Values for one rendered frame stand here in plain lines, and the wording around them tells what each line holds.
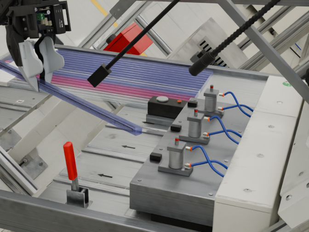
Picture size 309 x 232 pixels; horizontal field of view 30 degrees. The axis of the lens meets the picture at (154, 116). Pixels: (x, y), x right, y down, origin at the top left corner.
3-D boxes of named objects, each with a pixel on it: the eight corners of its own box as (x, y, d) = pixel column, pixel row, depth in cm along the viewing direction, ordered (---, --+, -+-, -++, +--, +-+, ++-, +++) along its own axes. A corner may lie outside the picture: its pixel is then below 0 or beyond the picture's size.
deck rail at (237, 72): (31, 64, 161) (30, 43, 158) (35, 61, 162) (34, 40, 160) (290, 102, 141) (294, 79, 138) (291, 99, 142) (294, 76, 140)
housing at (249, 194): (208, 275, 86) (214, 194, 79) (262, 133, 128) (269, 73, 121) (262, 288, 83) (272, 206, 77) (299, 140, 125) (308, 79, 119)
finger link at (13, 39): (14, 67, 98) (8, 15, 96) (9, 67, 99) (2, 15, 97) (37, 64, 101) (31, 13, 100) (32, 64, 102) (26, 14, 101)
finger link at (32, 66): (39, 95, 97) (33, 40, 95) (19, 94, 101) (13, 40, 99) (54, 92, 99) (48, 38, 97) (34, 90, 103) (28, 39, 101)
